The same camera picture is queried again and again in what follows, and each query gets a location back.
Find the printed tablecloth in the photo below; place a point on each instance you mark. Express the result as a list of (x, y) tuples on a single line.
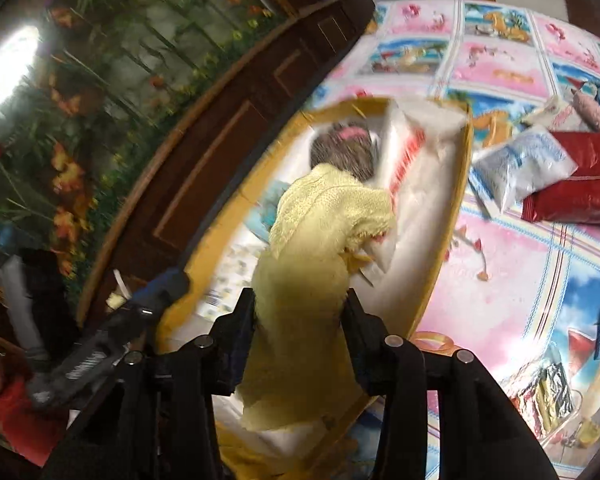
[(505, 285)]

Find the white lemon print packet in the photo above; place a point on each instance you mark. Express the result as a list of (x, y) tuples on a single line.
[(230, 280)]

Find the white foam box gold tape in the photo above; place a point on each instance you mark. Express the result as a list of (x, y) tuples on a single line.
[(430, 240)]

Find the yellow towel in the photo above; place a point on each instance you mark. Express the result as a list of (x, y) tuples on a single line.
[(305, 285)]

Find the brown knitted gloves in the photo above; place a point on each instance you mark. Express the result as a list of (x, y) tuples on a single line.
[(340, 155)]

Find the white blue printed packet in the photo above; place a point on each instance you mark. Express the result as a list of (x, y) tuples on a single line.
[(520, 165)]

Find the red foil packet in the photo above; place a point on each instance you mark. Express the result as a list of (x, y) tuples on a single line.
[(580, 200)]

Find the large white plastic packet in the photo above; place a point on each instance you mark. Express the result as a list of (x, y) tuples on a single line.
[(420, 170)]

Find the white printed sachet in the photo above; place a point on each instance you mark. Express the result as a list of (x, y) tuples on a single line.
[(550, 115)]

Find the pink plush toy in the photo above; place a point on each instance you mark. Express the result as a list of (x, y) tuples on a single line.
[(595, 112)]

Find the dark blue cartoon cloth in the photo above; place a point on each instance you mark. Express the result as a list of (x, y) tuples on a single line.
[(265, 215)]

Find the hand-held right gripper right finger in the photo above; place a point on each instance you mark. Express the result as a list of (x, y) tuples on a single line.
[(360, 340)]

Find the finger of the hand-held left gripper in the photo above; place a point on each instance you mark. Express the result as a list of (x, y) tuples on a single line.
[(162, 285)]

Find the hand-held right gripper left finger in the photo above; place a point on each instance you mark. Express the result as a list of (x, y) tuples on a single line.
[(230, 340)]

